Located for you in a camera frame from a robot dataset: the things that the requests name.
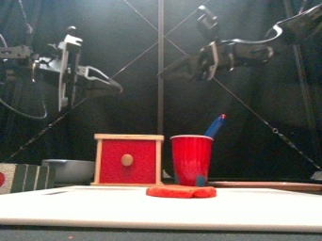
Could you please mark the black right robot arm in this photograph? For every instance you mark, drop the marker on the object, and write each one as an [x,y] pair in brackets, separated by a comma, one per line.
[300,23]

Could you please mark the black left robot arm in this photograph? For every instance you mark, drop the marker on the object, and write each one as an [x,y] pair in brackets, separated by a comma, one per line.
[17,59]

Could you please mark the red drawer with wooden knob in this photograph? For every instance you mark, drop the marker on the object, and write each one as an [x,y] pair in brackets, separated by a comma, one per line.
[128,160]

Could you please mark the grey bowl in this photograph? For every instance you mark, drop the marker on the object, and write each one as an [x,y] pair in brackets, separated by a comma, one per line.
[72,171]

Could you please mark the red flat dough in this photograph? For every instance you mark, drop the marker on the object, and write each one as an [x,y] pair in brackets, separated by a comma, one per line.
[181,191]

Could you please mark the blue tool with red tip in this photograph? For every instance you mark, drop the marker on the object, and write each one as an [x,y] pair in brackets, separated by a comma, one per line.
[216,126]

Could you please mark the red plastic cup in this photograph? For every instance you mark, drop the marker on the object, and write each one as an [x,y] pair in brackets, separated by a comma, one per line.
[191,160]

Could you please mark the green white striped box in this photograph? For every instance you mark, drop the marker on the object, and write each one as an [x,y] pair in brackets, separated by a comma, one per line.
[26,178]

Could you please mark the small blue piece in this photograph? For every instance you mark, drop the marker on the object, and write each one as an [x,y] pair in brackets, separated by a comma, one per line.
[201,181]

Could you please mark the white cutting board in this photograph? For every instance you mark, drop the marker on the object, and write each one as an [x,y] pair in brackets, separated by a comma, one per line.
[126,210]

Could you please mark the brown wooden tray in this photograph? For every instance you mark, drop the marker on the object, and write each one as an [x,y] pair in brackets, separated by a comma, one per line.
[273,186]

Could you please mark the grey vertical frame pole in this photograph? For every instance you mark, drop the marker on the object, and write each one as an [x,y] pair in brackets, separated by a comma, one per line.
[161,78]

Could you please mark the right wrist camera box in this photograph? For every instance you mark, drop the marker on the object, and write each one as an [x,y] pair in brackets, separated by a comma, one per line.
[208,23]

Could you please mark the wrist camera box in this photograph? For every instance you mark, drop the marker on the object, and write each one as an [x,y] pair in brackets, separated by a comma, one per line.
[72,33]
[208,23]

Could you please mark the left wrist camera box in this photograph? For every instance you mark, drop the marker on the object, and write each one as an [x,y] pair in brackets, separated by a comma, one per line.
[72,33]

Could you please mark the wooden drawer box frame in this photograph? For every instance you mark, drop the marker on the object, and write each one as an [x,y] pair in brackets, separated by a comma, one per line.
[97,161]

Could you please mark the small white bracket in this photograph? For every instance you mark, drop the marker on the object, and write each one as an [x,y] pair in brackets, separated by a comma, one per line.
[317,176]

